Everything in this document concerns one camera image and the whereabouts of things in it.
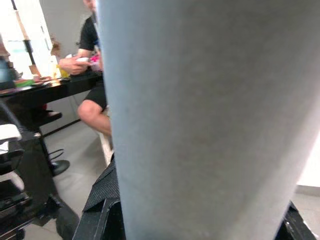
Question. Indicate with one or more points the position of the blue grey object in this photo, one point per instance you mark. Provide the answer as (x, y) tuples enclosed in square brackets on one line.
[(6, 71)]

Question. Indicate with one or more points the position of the person bare hand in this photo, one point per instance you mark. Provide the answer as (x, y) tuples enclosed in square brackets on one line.
[(71, 66)]

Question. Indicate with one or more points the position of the person in black shirt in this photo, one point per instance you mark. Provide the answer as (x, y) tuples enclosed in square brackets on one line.
[(90, 35)]

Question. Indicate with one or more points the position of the yellow bottle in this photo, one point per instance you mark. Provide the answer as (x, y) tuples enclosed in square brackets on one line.
[(62, 71)]

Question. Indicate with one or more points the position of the pink plastic item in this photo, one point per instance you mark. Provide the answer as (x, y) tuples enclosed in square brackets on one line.
[(95, 62)]

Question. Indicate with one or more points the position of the white plastic table leg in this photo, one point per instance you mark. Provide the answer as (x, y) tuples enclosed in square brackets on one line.
[(200, 112)]

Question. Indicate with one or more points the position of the green flat item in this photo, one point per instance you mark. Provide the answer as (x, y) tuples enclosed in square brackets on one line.
[(23, 82)]

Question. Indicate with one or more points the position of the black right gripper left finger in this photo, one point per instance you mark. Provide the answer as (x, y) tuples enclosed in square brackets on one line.
[(100, 215)]

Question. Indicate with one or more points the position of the black dining table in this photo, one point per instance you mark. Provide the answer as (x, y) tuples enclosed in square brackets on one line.
[(50, 87)]

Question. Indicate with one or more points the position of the wooden pole stand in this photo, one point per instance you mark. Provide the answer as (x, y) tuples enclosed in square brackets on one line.
[(27, 45)]

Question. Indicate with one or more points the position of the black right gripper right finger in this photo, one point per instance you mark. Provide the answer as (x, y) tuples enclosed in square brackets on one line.
[(292, 230)]

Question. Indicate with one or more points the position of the brown fuzzy object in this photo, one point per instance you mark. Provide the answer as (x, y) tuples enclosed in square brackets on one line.
[(56, 47)]

